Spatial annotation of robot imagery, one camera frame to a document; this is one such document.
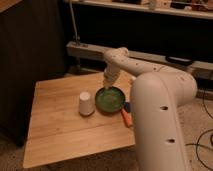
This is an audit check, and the black cable on floor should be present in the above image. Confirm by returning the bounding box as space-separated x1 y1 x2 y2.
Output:
185 87 213 171

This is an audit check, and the white paper cup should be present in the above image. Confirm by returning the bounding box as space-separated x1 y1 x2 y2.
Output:
79 91 95 116

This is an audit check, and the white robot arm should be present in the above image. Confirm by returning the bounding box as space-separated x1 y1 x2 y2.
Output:
103 47 197 171

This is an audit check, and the green ceramic bowl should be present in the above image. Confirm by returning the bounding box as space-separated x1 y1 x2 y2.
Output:
95 87 126 113

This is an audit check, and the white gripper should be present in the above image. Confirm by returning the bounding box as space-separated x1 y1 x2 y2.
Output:
103 65 120 91

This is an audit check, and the blue toy object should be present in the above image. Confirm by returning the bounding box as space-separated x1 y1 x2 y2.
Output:
124 102 131 113

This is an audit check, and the orange carrot toy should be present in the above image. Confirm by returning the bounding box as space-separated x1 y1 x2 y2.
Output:
121 109 132 127

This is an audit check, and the metal pole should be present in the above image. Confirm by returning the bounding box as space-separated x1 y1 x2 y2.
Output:
69 0 80 46

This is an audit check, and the black handle strap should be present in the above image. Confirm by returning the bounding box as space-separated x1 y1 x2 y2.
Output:
164 55 195 67

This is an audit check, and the grey metal bench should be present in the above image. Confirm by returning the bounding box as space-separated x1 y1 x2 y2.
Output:
66 41 213 79

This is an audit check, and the wooden table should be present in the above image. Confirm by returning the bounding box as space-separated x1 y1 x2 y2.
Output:
23 73 134 168

